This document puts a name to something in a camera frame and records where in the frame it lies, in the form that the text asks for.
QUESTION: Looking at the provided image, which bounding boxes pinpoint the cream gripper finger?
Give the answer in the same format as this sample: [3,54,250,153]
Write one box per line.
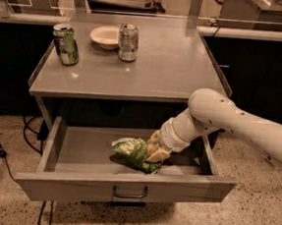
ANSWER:
[145,142,171,163]
[147,130,160,144]

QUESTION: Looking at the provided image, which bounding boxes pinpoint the green jalapeno chip bag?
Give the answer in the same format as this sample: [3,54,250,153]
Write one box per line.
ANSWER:
[111,138,162,174]

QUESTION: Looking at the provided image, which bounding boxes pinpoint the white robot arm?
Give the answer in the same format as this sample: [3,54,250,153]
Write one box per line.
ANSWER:
[146,88,282,166]

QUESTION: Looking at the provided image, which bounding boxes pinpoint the grey cabinet with top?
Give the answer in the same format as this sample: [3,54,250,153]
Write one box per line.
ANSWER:
[23,6,240,149]

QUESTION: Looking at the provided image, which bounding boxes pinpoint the open grey top drawer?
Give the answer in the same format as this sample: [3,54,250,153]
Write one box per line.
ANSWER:
[16,116,237,203]

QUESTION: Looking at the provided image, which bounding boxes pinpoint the silver soda can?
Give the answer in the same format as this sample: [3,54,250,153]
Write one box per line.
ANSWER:
[118,24,140,62]

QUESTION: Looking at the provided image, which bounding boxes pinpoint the white paper bowl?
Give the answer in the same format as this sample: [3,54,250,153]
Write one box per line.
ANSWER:
[89,26,119,50]

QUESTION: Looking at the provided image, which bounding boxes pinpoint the green soda can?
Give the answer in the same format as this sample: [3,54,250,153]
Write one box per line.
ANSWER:
[52,23,79,66]

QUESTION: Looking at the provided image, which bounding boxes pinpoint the clear acrylic barrier panel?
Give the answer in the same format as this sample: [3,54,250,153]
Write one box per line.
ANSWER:
[50,0,282,41]

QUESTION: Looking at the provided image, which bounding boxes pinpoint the black metal drawer handle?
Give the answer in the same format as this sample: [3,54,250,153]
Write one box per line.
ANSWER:
[112,185,148,199]

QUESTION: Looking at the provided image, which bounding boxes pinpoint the black floor cables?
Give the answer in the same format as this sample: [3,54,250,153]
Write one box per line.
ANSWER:
[0,111,63,225]

